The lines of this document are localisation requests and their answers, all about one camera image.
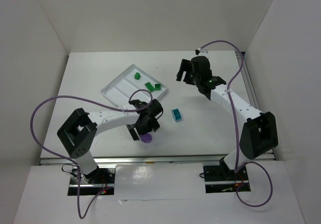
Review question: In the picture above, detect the purple lego piece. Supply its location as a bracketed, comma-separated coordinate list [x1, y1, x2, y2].
[140, 133, 152, 143]

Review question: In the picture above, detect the teal lego brick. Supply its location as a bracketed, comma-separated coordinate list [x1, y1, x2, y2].
[172, 108, 182, 122]

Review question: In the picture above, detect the green lego brick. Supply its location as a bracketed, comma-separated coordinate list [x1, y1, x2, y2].
[154, 83, 162, 91]
[134, 72, 140, 80]
[144, 82, 155, 92]

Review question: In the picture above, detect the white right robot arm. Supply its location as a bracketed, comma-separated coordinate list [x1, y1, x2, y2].
[177, 56, 278, 181]

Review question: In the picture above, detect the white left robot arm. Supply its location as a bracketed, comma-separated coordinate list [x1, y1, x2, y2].
[57, 99, 164, 183]

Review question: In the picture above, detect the white compartment tray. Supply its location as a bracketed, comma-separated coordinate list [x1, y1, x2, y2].
[101, 64, 168, 107]

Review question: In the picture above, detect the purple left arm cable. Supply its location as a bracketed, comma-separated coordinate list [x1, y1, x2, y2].
[30, 89, 153, 219]

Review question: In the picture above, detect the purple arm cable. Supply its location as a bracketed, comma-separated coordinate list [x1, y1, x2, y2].
[195, 40, 273, 207]
[30, 89, 153, 219]

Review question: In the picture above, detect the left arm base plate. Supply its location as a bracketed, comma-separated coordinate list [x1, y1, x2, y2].
[61, 164, 116, 196]

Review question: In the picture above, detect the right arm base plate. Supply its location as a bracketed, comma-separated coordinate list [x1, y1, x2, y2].
[199, 158, 251, 193]

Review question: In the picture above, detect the aluminium front rail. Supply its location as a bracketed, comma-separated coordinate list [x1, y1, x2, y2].
[40, 152, 275, 165]

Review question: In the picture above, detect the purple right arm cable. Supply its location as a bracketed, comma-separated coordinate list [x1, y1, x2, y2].
[195, 40, 273, 207]

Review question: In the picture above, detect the aluminium table edge rail right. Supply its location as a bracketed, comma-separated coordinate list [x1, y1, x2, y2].
[241, 60, 275, 160]

